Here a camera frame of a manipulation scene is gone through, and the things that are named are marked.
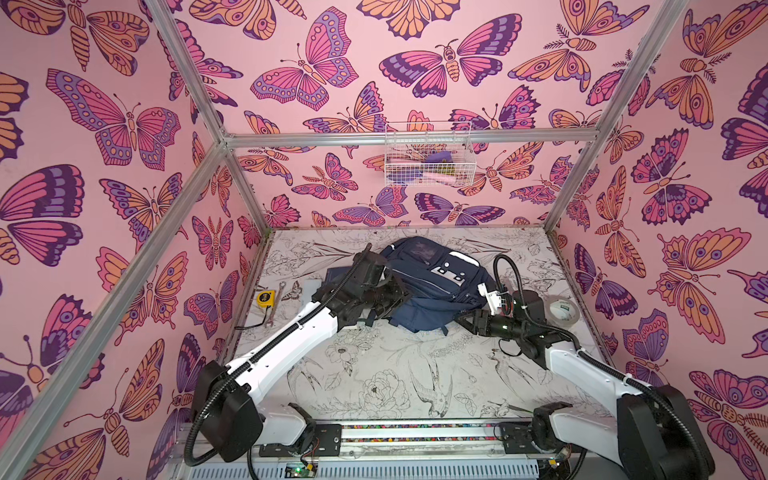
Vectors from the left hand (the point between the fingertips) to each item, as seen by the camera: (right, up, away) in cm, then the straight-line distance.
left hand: (419, 290), depth 74 cm
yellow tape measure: (-48, -6, +24) cm, 54 cm away
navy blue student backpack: (+9, +1, +19) cm, 21 cm away
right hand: (+12, -8, +8) cm, 16 cm away
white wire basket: (+5, +41, +21) cm, 47 cm away
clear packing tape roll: (+48, -10, +22) cm, 54 cm away
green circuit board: (-30, -43, -2) cm, 53 cm away
